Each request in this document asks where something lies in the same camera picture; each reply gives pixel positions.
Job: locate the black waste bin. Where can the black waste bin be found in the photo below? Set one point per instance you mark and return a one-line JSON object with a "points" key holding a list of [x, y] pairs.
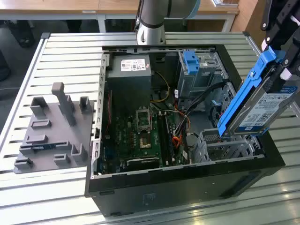
{"points": [[25, 32]]}

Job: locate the black RAM slot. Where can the black RAM slot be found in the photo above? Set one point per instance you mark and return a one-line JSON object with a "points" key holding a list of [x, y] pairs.
{"points": [[161, 140], [169, 140]]}

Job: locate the hard disk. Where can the hard disk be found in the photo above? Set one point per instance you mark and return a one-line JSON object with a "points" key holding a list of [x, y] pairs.
{"points": [[257, 110]]}

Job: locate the metal disk bay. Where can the metal disk bay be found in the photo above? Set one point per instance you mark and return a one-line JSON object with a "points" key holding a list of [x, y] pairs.
{"points": [[211, 154]]}

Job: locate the round grey speaker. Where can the round grey speaker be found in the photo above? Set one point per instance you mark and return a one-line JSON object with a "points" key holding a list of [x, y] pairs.
{"points": [[193, 139]]}

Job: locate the RAM stick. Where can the RAM stick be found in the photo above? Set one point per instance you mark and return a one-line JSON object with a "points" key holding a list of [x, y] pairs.
{"points": [[44, 147]]}

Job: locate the green motherboard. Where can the green motherboard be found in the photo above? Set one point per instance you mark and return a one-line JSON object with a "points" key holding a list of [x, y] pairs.
{"points": [[124, 140]]}

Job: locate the wooden desk white frame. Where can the wooden desk white frame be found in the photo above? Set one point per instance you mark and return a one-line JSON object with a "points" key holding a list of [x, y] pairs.
{"points": [[47, 4], [117, 4]]}

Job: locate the brown wooden cabinet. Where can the brown wooden cabinet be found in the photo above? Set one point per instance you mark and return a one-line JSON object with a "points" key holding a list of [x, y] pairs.
{"points": [[248, 21]]}

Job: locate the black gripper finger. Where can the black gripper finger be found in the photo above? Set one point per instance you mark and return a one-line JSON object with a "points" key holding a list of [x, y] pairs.
{"points": [[294, 51], [280, 14]]}

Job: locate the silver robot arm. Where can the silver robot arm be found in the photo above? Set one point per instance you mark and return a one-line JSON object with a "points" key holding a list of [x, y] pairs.
{"points": [[152, 14]]}

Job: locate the grey power supply unit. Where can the grey power supply unit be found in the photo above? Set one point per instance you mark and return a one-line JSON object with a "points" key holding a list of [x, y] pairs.
{"points": [[129, 84]]}

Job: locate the blue plastic latch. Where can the blue plastic latch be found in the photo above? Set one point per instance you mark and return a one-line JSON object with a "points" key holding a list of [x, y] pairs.
{"points": [[191, 63]]}

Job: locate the black graphics card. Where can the black graphics card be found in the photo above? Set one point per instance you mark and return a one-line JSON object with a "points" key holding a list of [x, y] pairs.
{"points": [[143, 162]]}

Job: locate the black PC case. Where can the black PC case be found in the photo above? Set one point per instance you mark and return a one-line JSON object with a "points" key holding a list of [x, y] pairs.
{"points": [[164, 187]]}

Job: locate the grey parts rack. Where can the grey parts rack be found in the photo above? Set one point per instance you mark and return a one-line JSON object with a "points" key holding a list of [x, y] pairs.
{"points": [[56, 131]]}

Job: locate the metal drive cage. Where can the metal drive cage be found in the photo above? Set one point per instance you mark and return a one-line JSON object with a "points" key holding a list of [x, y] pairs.
{"points": [[187, 86]]}

